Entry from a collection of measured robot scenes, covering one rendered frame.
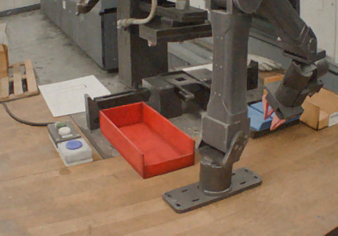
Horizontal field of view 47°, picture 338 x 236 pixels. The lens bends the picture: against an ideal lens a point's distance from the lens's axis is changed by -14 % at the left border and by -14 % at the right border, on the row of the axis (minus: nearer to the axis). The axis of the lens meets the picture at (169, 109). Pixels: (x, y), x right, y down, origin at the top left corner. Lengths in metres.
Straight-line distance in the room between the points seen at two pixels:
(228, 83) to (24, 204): 0.45
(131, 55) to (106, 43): 2.96
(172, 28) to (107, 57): 3.27
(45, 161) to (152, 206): 0.30
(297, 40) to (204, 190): 0.35
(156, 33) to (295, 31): 0.38
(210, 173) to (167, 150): 0.22
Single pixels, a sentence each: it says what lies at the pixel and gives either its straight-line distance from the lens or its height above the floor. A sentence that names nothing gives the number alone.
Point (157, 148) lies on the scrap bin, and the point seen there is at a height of 0.90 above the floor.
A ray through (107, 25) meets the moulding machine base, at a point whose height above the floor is 0.53.
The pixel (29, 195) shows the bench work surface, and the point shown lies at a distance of 0.87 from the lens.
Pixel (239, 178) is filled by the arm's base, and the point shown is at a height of 0.91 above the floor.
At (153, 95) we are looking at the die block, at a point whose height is 0.96.
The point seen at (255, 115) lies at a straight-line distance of 1.13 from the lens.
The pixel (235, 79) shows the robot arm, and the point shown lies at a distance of 0.74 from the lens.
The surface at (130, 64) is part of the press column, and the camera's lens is 1.35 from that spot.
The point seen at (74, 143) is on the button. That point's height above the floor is 0.94.
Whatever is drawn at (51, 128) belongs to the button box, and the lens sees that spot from 1.08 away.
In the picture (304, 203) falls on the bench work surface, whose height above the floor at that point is 0.90.
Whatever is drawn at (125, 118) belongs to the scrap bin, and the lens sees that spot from 1.10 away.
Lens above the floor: 1.37
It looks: 23 degrees down
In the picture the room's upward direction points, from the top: 1 degrees counter-clockwise
